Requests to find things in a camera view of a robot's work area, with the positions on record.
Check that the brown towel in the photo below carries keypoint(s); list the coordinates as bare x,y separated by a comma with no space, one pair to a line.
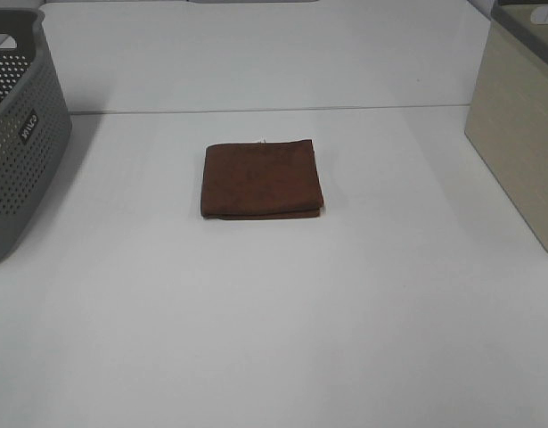
248,181

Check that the grey perforated plastic basket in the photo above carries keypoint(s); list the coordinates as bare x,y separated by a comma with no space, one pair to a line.
35,124

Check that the beige storage bin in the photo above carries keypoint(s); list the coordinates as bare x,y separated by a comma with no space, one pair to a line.
507,122

